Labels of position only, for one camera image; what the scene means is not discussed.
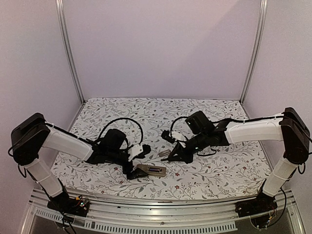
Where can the floral tablecloth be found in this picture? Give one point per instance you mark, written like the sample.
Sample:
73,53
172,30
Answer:
234,171

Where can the aluminium front rail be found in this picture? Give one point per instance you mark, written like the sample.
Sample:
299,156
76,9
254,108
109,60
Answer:
110,214

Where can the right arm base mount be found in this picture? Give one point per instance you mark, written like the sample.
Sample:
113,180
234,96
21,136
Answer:
261,211

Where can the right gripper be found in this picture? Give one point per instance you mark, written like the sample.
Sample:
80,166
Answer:
182,155

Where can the left aluminium frame post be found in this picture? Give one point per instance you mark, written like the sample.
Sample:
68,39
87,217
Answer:
68,50

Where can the right aluminium frame post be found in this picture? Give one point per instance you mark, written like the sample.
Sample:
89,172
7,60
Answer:
255,50

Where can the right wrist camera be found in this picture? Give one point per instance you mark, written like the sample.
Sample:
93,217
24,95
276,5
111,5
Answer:
173,136

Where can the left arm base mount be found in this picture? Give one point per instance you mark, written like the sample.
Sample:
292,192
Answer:
66,205

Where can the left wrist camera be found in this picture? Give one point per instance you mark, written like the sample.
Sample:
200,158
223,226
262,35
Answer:
136,150

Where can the beige remote control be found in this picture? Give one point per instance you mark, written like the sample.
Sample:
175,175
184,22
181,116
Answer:
146,167

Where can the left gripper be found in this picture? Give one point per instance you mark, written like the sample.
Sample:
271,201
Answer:
126,171

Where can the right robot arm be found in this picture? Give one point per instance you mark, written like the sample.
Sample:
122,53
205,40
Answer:
287,127

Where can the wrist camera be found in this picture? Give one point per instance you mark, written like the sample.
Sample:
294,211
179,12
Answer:
136,150
173,136

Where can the beige battery cover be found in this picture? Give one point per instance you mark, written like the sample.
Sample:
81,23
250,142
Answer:
164,153

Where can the aluminium frame post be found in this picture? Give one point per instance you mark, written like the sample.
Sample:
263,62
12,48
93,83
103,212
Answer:
68,50
255,50

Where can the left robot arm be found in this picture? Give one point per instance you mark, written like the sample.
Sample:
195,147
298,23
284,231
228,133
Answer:
111,146

